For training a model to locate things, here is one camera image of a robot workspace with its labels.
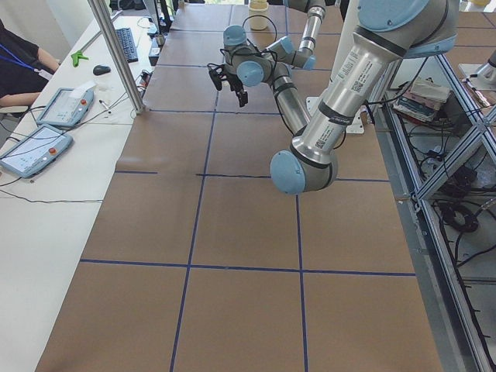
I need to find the black keyboard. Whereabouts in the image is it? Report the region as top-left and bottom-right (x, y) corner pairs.
(115, 28), (139, 63)

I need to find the aluminium frame post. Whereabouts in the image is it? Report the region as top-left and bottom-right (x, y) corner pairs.
(88, 0), (144, 115)

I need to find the seated person in black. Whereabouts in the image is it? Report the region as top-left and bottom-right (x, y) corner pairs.
(1, 22), (60, 108)

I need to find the black computer mouse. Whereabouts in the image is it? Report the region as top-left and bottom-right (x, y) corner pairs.
(92, 64), (111, 76)

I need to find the teach pendant far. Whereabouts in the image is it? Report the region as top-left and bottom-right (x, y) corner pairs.
(36, 88), (95, 129)

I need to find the stack of books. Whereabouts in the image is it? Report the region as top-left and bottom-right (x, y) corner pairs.
(392, 77), (451, 122)

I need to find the black marker pen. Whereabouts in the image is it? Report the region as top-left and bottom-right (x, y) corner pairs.
(99, 99), (109, 110)

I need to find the white lidded container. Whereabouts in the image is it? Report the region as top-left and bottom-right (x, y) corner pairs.
(248, 0), (269, 31)

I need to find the teach pendant near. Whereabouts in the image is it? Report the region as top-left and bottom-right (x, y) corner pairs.
(1, 124), (74, 178)

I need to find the green clamp tool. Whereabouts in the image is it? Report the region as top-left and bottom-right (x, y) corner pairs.
(71, 50), (89, 67)

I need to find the aluminium frame rack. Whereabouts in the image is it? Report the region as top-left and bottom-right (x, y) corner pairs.
(374, 56), (495, 371)

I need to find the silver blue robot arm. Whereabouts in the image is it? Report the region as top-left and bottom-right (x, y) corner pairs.
(270, 1), (459, 195)
(208, 1), (327, 134)

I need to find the teach pendant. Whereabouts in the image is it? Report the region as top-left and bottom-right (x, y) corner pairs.
(1, 124), (74, 178)
(36, 88), (95, 129)

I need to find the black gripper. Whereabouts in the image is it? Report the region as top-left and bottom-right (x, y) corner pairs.
(226, 74), (248, 107)

